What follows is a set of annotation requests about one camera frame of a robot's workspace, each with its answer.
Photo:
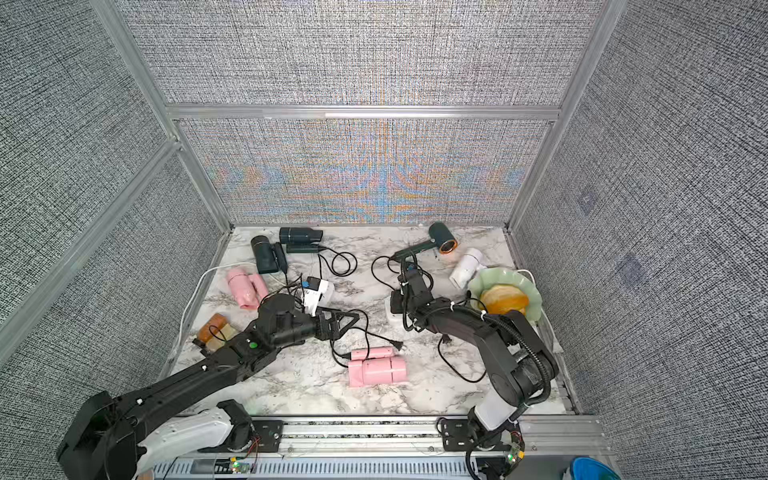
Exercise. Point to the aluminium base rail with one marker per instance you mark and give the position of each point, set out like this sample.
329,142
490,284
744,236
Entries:
394,447

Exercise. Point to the dark green hair dryer back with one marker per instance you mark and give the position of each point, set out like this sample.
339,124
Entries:
298,240

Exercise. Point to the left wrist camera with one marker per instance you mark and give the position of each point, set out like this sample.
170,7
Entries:
316,293

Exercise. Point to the white hair dryer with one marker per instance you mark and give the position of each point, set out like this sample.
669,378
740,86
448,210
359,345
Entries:
469,264

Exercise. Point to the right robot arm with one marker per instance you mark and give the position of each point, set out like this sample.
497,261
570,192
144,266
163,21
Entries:
518,364

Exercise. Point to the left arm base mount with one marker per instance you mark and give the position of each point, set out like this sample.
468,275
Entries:
247,435

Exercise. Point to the right white power strip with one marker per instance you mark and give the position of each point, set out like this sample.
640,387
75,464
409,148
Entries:
391,316

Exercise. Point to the pink hair dryer left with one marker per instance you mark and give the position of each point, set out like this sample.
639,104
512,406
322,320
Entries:
248,290

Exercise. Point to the pink folded hair dryer front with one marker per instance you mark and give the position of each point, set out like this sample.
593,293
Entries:
375,366

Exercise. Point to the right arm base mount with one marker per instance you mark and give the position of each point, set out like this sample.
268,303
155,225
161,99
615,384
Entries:
468,435

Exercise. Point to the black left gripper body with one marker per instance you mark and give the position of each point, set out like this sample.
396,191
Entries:
319,332

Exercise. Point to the brown spice jar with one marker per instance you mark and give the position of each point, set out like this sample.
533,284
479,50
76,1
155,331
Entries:
203,334

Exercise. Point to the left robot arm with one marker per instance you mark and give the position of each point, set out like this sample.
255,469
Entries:
124,436

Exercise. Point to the dark green hair dryer left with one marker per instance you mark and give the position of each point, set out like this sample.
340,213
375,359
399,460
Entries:
270,257

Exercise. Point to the light green scalloped plate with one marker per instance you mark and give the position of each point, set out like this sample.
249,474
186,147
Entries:
487,278

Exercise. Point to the green hair dryer orange nozzle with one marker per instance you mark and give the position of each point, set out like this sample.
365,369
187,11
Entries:
440,238

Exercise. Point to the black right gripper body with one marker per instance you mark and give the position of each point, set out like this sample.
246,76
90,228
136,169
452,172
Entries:
399,304

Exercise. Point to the bread roll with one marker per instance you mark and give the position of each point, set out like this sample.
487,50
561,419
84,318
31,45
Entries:
500,299

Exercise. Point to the dark green hair dryer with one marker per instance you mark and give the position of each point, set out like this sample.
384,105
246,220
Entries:
298,240
270,257

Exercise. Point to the blue round object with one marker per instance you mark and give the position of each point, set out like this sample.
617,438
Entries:
587,468

